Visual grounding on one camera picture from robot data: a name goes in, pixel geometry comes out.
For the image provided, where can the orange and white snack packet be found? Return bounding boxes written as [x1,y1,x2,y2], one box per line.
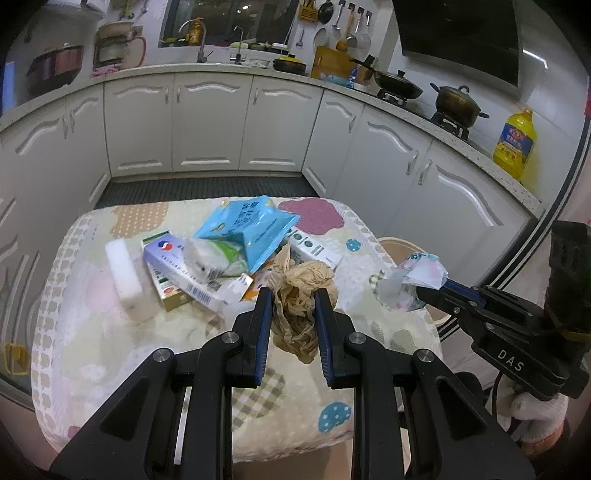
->
[217,270,278,304]

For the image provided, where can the small kitchen faucet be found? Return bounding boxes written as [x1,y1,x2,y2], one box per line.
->
[229,25,246,64]

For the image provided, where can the white kitchen cabinets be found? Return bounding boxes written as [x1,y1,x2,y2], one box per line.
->
[0,62,546,370]

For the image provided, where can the white wrapper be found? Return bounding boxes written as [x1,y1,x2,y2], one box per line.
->
[376,251,450,311]

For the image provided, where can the black range hood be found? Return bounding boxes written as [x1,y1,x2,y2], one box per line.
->
[392,0,520,88]

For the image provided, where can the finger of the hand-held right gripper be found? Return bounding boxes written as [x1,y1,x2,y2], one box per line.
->
[416,286,468,325]
[441,278,486,306]

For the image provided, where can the black cable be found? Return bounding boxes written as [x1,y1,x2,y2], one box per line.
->
[490,371,511,432]

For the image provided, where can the white and green long carton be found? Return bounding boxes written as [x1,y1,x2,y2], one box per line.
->
[284,226,345,271]

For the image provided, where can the tall kitchen faucet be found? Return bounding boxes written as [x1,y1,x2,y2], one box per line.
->
[178,18,211,64]

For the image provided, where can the green and yellow small box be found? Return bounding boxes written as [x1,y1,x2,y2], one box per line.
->
[148,265,197,313]

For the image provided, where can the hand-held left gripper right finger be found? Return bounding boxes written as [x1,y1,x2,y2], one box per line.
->
[314,288,546,480]

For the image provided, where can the dark cooking pot with lid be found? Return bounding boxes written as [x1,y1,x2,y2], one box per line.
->
[429,83,490,128]

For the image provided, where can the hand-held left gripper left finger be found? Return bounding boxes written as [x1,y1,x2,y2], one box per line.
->
[48,287,274,480]

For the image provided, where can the large yellow oil bottle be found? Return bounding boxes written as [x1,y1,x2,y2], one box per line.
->
[492,106,539,181]

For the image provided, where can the gas stove burner grate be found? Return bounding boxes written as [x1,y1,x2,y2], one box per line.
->
[431,113,472,140]

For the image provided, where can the blue plastic package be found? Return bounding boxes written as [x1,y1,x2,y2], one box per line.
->
[193,195,302,274]

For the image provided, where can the white and green plastic bag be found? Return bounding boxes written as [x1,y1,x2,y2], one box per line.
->
[185,235,250,282]

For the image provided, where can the kitchen window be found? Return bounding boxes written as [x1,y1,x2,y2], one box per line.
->
[159,0,301,48]

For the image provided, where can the black wok with lid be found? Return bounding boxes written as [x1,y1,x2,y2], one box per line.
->
[350,55,424,100]

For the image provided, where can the round wooden stool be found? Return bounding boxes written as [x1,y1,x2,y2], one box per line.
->
[376,236,451,343]

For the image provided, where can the wooden cutting board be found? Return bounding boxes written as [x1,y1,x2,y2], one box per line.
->
[311,45,356,79]

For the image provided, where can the person's right hand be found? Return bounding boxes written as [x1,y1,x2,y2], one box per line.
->
[496,382,571,459]

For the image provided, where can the dark red rice cooker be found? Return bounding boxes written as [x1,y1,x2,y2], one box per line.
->
[25,44,86,91]

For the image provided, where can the blue and white medicine box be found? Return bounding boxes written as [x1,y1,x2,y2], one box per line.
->
[142,233,241,308]

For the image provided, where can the white foam block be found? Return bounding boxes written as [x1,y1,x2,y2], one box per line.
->
[104,237,158,324]

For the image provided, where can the brown paper bag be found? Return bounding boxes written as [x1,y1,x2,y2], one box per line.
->
[265,244,340,364]

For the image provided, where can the dark ribbed floor mat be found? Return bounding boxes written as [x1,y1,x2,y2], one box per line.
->
[95,175,331,210]

